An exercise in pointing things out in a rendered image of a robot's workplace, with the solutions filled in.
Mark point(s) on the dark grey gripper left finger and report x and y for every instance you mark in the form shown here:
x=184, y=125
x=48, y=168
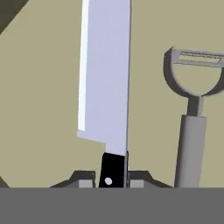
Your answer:
x=83, y=178

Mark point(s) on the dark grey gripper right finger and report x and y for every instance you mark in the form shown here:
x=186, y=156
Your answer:
x=140, y=178

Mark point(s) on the grey vegetable peeler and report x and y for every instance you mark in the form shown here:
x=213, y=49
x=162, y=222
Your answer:
x=191, y=145

